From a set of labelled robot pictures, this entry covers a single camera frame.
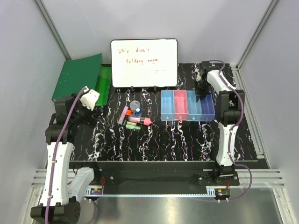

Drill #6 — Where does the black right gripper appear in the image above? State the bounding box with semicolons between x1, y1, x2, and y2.
192;80;209;102

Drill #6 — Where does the light blue bin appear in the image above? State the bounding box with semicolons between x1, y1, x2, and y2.
160;90;174;121
186;91;202;122

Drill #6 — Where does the pink plastic bin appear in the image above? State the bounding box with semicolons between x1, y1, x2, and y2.
173;90;188;120

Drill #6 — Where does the clear jar of clips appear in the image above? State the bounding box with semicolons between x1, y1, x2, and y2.
129;100;140;112

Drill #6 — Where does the purple plastic bin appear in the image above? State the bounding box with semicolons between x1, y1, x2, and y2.
200;92;215;122

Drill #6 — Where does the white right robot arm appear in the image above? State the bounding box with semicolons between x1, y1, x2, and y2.
195;60;245;185

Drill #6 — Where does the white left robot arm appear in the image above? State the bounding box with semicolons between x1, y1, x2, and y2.
30;87;101;224

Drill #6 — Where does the green translucent file folder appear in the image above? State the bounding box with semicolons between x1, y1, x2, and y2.
94;65;112;106

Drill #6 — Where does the pink eraser stick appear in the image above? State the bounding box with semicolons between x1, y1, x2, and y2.
118;106;128;125

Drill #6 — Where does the black marble pattern mat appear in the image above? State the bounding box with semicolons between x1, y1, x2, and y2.
70;62;269;170

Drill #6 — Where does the green highlighter pen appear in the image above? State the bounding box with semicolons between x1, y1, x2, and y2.
125;124;141;130

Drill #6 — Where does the white dry-erase board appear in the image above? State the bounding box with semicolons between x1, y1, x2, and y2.
110;39;178;88

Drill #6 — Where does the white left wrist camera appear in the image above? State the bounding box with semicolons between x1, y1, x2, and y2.
80;86;100;111

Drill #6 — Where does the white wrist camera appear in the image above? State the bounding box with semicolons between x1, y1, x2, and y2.
80;86;100;111
195;68;202;82

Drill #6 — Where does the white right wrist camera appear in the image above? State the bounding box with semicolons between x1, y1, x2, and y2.
195;68;202;82

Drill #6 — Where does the green ring binder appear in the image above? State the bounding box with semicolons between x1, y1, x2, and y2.
52;53;102;102

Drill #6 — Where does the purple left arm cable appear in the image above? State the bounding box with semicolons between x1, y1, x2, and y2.
45;86;98;224

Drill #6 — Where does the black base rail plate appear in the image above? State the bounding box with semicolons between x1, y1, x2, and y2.
69;161;240;196

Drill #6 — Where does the aluminium frame rail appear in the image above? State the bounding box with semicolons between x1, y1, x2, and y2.
30;169;285;199

